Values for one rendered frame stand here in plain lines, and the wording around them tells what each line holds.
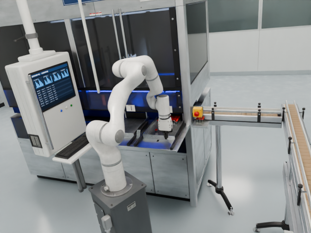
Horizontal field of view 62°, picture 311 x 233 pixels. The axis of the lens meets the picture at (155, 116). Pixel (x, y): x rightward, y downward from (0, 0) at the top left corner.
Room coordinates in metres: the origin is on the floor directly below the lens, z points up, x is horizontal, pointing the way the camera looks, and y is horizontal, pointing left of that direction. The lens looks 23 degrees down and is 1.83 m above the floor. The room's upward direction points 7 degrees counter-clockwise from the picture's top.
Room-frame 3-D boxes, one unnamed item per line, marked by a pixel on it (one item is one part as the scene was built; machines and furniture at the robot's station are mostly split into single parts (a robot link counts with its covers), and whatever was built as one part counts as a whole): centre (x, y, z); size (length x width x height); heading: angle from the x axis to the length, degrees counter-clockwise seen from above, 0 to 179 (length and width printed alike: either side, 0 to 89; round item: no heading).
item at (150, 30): (2.04, -0.03, 1.51); 0.43 x 0.01 x 0.59; 67
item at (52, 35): (2.42, 0.88, 1.51); 0.49 x 0.01 x 0.59; 67
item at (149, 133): (1.91, -0.07, 0.90); 0.34 x 0.26 x 0.04; 158
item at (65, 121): (2.07, 0.85, 1.19); 0.50 x 0.19 x 0.78; 152
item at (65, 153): (1.95, 0.68, 0.82); 0.40 x 0.14 x 0.02; 152
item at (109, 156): (1.29, 0.31, 1.16); 0.19 x 0.12 x 0.24; 53
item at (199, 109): (1.93, -0.35, 1.00); 0.08 x 0.07 x 0.07; 157
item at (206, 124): (1.96, -0.38, 0.87); 0.14 x 0.13 x 0.02; 157
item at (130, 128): (2.04, 0.24, 0.90); 0.34 x 0.26 x 0.04; 157
